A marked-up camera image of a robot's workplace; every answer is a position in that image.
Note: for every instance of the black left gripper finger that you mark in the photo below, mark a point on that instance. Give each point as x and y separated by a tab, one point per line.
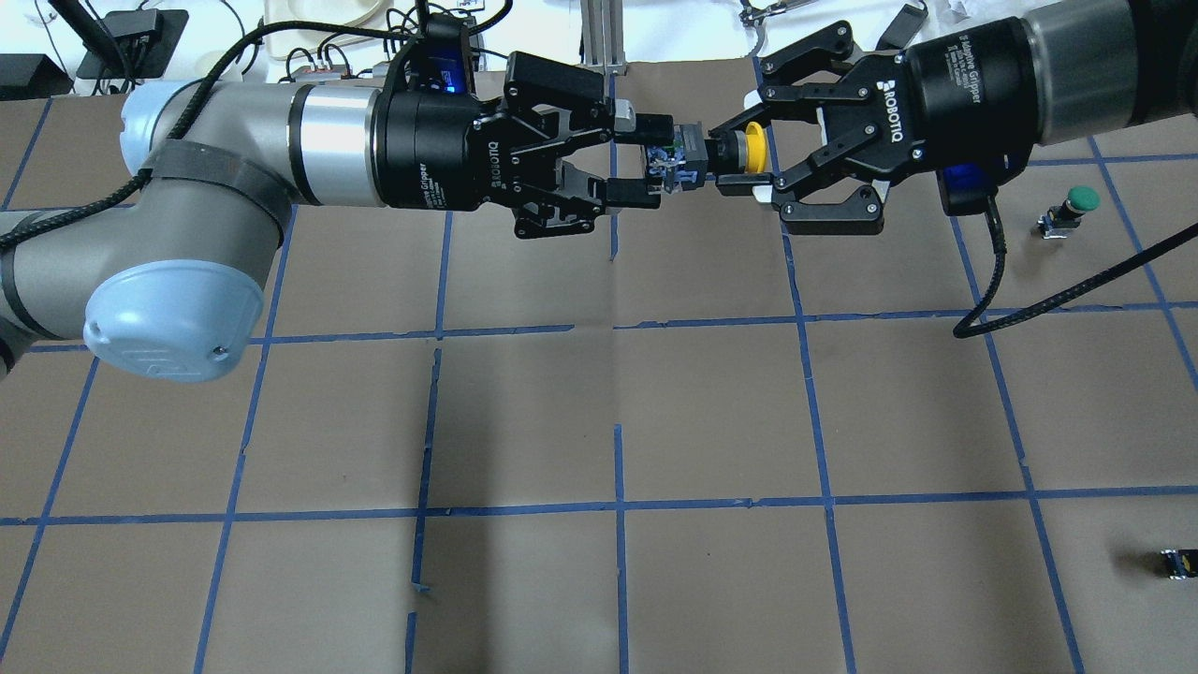
641	128
625	193

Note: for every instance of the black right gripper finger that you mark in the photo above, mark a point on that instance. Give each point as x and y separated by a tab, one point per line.
760	186
746	131

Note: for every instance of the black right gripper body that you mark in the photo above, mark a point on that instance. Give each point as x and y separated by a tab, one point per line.
964	89

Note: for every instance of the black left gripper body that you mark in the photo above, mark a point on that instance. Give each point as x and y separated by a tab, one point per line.
429	150

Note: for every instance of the yellow push button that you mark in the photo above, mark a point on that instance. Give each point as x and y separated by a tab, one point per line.
687	164

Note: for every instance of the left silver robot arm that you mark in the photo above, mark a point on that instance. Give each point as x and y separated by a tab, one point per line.
172	287

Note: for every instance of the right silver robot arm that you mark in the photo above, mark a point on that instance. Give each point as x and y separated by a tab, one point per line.
1099	66

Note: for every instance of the green push button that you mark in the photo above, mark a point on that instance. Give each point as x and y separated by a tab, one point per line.
1061	221

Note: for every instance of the small black contact block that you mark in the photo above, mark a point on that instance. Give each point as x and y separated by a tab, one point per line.
1179	563

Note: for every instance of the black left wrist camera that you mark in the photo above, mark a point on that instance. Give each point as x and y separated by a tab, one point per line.
441	56

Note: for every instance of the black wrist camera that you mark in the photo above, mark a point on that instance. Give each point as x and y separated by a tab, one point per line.
968	189
441	56

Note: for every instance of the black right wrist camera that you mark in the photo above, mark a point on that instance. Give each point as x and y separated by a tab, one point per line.
968	189

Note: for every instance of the aluminium frame post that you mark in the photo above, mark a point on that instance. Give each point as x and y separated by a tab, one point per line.
602	36

